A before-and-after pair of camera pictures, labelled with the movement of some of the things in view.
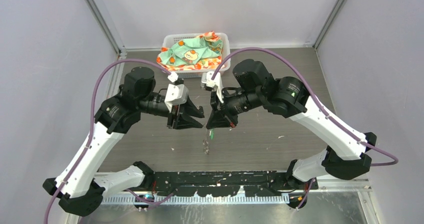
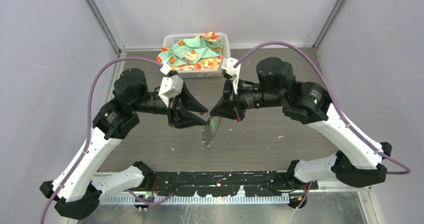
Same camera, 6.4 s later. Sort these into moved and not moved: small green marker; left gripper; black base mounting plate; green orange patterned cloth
Moved: small green marker
Not moved: left gripper; black base mounting plate; green orange patterned cloth
